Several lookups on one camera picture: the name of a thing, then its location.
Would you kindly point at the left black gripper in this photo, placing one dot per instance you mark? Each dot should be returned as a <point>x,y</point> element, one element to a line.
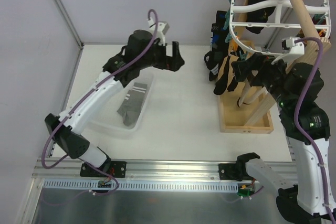
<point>163,56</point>

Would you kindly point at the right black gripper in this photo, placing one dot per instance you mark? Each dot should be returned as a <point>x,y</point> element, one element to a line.
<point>255,70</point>

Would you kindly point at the black sock plain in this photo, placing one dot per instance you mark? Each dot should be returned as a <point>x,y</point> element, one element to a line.
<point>219,47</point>

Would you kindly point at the black sock white stripes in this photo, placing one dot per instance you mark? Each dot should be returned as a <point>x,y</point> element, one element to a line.
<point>222,83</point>

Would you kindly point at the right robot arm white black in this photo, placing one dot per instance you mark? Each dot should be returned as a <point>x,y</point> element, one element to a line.
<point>307,128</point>

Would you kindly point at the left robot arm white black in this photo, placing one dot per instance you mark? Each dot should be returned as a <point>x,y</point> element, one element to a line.
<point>142,50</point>

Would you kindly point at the wooden hanger stand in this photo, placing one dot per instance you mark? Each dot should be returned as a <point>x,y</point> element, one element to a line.
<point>255,117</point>

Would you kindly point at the white round clip hanger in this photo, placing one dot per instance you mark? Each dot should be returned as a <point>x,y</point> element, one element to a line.
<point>313,15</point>

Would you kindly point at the black sport sock hanging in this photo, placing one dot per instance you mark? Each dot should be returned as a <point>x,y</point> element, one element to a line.
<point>214,61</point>

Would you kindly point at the grey sock white stripes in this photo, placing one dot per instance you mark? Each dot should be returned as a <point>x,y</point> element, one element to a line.
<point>131,106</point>

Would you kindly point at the white plastic laundry basket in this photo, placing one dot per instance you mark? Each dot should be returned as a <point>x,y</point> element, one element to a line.
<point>107,121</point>

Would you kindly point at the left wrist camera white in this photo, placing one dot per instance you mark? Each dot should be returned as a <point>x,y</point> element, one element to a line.
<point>158,30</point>

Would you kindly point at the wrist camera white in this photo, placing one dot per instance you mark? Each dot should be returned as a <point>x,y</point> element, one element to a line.
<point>158,30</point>
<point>293,48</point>

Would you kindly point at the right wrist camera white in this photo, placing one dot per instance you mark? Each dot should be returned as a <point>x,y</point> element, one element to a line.
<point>293,48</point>

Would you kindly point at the white slotted cable duct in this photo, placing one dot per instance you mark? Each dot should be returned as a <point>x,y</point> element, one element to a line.
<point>80,184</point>

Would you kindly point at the aluminium mounting rail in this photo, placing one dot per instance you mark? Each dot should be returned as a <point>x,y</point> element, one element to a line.
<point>181,171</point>

